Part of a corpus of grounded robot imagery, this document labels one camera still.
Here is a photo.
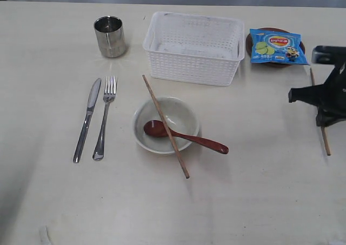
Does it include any silver fork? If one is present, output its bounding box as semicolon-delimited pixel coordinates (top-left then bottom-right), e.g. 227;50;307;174
92;76;117;161

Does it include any blue chips bag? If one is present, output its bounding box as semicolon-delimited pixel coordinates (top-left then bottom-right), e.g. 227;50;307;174
249;28;310;66

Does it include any dark red wooden spoon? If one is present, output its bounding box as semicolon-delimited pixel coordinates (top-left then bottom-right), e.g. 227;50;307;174
143;120;229;155

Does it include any white speckled ceramic bowl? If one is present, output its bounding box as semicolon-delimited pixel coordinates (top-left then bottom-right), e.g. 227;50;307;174
132;97;200;155

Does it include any brown round plate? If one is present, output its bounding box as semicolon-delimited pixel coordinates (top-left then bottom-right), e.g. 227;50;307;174
245;27;308;68

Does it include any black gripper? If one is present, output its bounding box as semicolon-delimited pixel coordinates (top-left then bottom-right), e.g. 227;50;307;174
288;63;345;127

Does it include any white perforated plastic basket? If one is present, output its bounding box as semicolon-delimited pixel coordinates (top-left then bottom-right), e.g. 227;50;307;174
143;11;245;87

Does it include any silver table knife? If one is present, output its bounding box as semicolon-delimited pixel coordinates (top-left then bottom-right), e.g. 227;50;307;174
72;78;102;163

